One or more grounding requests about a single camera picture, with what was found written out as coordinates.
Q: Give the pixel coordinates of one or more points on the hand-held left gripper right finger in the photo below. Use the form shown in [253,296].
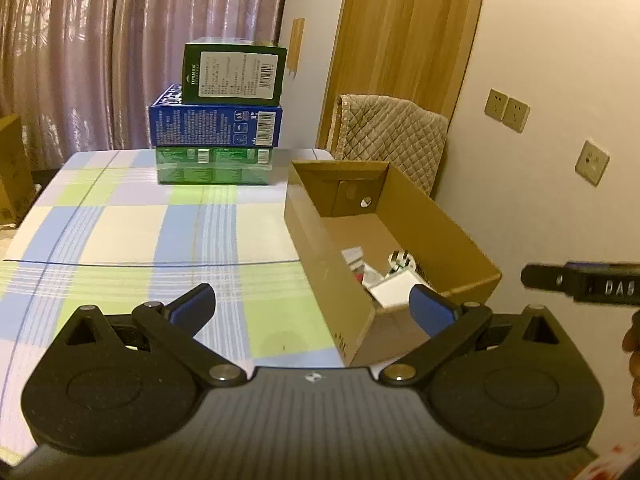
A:
[430,307]

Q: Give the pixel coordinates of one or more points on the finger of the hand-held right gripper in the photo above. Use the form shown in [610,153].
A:
[545,277]
[595,264]

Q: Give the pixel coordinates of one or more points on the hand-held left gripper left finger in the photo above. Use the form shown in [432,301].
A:
[195,306]

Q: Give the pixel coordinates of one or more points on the white square night light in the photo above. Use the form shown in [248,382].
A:
[395,290]

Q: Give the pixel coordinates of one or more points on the white plug adapter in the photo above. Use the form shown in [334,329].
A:
[401,261]

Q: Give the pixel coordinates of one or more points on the brown cardboard box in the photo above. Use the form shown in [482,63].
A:
[320,240]

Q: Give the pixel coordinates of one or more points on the person's right forearm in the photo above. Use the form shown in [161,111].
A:
[617,465]

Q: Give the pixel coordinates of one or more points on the person's right hand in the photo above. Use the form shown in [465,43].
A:
[632,360]

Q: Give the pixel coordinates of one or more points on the green shrink-wrapped carton pack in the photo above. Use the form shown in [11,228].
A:
[215,165]

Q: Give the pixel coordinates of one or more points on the quilted beige chair cover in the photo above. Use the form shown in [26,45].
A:
[395,130]

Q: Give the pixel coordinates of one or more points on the blue carton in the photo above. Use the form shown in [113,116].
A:
[210,125]

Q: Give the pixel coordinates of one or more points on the large brown shipping carton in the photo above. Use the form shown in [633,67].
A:
[12,170]

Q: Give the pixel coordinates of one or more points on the dark green carton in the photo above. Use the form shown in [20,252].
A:
[232,70]

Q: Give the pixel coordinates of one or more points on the wooden door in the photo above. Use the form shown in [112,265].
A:
[400,35]

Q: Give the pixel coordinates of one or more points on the pink patterned curtain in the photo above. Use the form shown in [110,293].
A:
[125,35]

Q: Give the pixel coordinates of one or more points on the single beige wall socket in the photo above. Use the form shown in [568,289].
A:
[591,162]

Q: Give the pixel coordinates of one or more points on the wooden wall strip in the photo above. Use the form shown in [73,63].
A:
[297,47]

